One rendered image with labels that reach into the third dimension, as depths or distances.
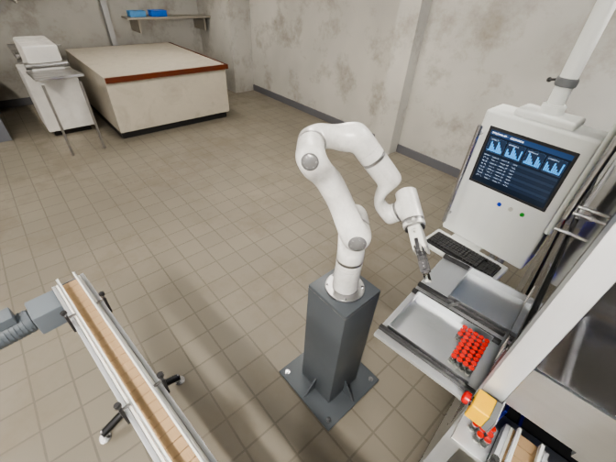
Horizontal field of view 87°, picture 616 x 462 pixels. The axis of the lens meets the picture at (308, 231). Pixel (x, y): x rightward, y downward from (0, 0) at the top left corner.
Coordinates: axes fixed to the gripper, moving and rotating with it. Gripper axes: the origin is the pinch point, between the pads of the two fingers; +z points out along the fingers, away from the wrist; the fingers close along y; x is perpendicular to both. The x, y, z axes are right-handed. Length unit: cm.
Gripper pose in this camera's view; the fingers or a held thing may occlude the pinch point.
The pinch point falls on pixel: (424, 267)
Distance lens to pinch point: 123.3
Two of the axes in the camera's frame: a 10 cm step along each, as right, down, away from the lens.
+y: 4.8, 3.2, 8.2
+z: 0.9, 9.1, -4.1
